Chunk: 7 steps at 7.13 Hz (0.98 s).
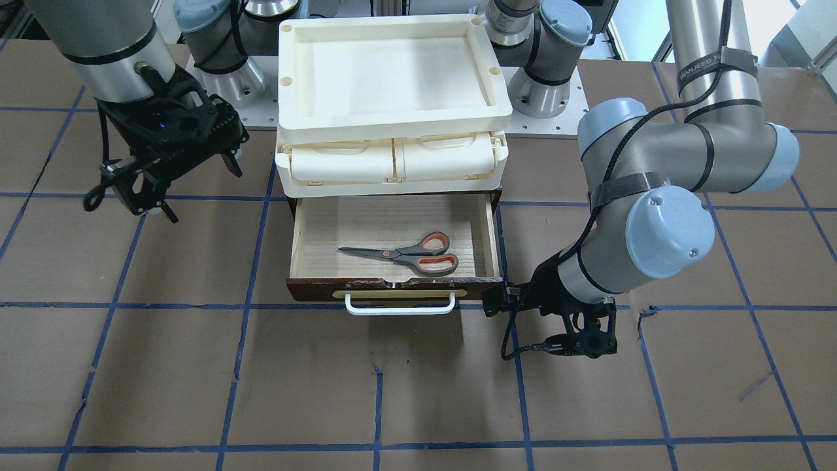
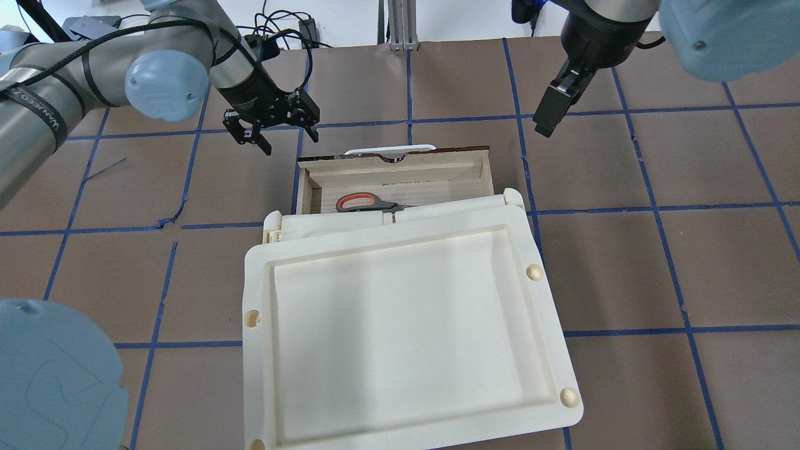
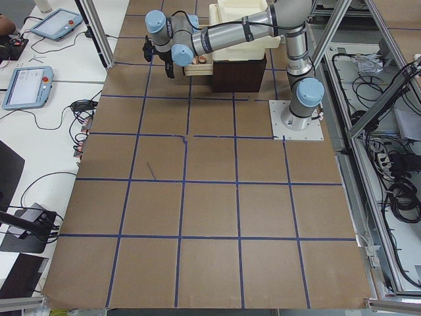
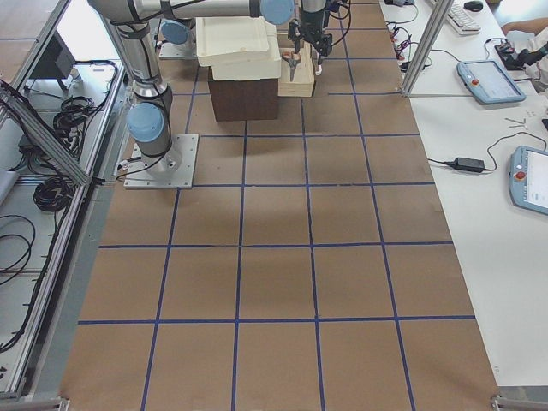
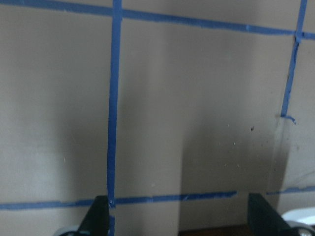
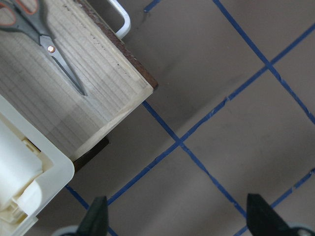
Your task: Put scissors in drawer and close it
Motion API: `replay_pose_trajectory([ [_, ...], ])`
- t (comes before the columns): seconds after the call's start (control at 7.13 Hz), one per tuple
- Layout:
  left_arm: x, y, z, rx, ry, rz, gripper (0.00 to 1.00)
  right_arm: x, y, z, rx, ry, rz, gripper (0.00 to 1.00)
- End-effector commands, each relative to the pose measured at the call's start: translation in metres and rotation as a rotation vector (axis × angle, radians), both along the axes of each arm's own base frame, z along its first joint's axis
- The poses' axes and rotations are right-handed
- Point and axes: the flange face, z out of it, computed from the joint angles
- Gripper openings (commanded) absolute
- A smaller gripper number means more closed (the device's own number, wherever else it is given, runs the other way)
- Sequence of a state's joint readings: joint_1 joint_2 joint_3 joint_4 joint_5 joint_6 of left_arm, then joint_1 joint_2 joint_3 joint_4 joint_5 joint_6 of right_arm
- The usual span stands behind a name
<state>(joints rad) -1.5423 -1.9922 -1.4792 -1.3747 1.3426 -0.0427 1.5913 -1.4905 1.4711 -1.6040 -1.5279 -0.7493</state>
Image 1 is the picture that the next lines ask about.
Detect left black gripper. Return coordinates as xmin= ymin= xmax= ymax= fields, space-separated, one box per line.
xmin=482 ymin=253 xmax=576 ymax=318

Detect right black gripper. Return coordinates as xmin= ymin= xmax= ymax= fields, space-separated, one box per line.
xmin=96 ymin=65 xmax=249 ymax=224

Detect orange grey scissors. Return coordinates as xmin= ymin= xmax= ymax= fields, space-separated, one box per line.
xmin=338 ymin=232 xmax=458 ymax=277

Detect wooden drawer with white handle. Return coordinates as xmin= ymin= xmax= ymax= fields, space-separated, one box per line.
xmin=286 ymin=190 xmax=502 ymax=314

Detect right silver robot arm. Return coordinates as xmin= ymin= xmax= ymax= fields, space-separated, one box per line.
xmin=25 ymin=1 xmax=301 ymax=222

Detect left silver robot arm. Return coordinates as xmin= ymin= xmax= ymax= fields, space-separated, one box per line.
xmin=483 ymin=1 xmax=799 ymax=316

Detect cream plastic box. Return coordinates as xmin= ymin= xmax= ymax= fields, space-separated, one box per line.
xmin=275 ymin=131 xmax=509 ymax=198

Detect cream plastic tray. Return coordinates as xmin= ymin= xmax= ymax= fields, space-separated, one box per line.
xmin=278 ymin=13 xmax=513 ymax=145

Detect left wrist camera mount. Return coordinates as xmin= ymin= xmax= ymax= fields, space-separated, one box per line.
xmin=500 ymin=297 xmax=618 ymax=360

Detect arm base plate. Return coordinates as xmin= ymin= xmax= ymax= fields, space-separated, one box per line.
xmin=186 ymin=56 xmax=279 ymax=130
xmin=504 ymin=59 xmax=589 ymax=138

